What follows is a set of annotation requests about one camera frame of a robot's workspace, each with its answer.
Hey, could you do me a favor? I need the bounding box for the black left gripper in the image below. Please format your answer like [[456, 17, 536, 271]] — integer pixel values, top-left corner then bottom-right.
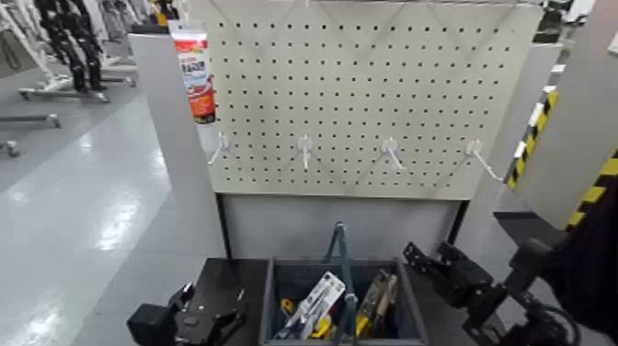
[[168, 283, 248, 346]]

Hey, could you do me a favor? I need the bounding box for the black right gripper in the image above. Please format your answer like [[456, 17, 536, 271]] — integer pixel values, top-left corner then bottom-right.
[[403, 241, 506, 310]]

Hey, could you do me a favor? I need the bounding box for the wooden handled garden trowel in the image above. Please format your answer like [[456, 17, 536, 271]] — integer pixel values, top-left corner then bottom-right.
[[371, 272, 401, 337]]

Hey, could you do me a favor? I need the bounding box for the yellow carded tool package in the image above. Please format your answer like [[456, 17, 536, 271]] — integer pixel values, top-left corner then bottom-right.
[[355, 269, 398, 340]]

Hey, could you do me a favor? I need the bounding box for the white carded tool package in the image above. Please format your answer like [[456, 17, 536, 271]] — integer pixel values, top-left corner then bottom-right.
[[274, 270, 348, 340]]

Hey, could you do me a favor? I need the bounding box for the white peg hook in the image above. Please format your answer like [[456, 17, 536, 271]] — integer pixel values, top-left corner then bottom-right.
[[381, 136, 406, 171], [296, 134, 315, 170], [207, 133, 232, 167], [465, 140, 506, 182]]

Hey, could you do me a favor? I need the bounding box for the grey lower back panel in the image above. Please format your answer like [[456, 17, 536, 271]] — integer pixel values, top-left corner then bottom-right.
[[221, 192, 461, 265]]

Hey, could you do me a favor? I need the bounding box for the grey partition panel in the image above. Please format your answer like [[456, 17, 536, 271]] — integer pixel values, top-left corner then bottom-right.
[[475, 43, 565, 204], [127, 32, 228, 259]]

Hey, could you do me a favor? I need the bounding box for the beige perforated pegboard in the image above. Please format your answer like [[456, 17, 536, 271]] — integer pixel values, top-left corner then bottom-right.
[[190, 0, 544, 201]]

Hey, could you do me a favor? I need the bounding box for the grey panel with hazard tape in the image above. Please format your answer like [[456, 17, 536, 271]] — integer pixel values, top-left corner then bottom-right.
[[506, 0, 618, 231]]

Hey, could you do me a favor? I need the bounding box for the red and white tube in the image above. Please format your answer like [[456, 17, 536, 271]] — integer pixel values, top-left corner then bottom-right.
[[167, 19, 217, 125]]

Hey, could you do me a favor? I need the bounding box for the grey stand leg bar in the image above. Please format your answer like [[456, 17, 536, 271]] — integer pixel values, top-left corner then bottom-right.
[[0, 114, 63, 129]]

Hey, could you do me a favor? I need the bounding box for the black background equipment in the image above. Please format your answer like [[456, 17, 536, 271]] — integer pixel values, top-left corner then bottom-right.
[[532, 0, 578, 44]]

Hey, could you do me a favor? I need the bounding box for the black robot on stand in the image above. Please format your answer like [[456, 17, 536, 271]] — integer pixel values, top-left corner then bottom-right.
[[33, 0, 110, 104]]

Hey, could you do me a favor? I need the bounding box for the yellow and black machine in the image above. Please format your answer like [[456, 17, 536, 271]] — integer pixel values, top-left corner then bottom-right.
[[153, 0, 171, 28]]

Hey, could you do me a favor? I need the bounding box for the white robot on stand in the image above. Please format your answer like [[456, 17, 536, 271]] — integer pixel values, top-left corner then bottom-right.
[[0, 0, 66, 100]]

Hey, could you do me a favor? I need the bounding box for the black stand post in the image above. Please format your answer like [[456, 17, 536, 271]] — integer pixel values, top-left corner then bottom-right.
[[215, 192, 233, 260], [436, 200, 472, 266]]

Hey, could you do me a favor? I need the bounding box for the grey plastic crate with handle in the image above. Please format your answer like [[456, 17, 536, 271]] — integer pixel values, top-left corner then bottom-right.
[[258, 222, 429, 346]]

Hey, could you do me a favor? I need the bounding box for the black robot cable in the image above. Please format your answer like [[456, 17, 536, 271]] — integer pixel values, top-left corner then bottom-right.
[[523, 292, 583, 346]]

